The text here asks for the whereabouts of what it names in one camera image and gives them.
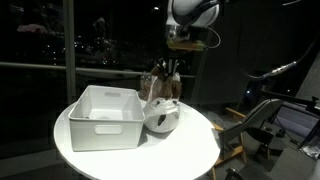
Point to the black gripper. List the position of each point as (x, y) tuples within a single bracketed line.
[(170, 56)]

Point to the white orange target plastic bag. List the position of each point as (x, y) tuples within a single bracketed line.
[(156, 120)]

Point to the black stand bar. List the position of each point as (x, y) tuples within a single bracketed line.
[(290, 96)]

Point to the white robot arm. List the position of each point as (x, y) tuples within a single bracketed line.
[(200, 13)]

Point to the grey reclined chair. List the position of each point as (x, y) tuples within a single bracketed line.
[(256, 113)]

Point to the metal window handrail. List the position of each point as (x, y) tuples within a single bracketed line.
[(33, 65)]

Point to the wooden frame chair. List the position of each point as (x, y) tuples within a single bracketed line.
[(233, 153)]

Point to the dark monitor screen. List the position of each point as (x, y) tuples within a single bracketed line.
[(293, 121)]

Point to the grey box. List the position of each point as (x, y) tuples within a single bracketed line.
[(290, 165)]

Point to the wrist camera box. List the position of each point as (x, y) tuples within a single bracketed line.
[(185, 45)]

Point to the white plastic storage box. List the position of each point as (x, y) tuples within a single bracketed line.
[(106, 136)]

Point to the purple checkered cloth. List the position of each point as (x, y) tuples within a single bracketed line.
[(170, 88)]

